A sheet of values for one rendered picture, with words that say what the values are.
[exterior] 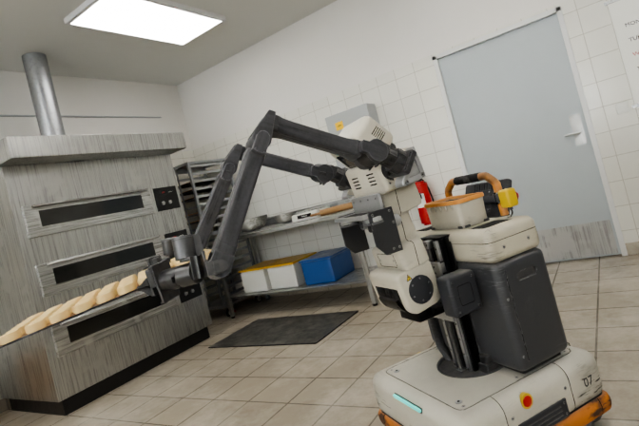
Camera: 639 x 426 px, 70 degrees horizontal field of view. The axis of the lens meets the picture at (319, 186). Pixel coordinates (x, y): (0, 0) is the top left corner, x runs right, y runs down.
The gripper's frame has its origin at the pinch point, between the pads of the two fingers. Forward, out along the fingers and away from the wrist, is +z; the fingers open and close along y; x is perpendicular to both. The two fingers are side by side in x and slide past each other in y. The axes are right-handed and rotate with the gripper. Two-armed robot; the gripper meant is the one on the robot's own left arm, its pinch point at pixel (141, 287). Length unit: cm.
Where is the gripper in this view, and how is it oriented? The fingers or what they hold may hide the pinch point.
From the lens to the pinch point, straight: 135.0
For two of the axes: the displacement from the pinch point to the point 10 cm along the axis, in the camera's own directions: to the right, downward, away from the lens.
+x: 3.5, -1.5, 9.2
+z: -8.8, 2.9, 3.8
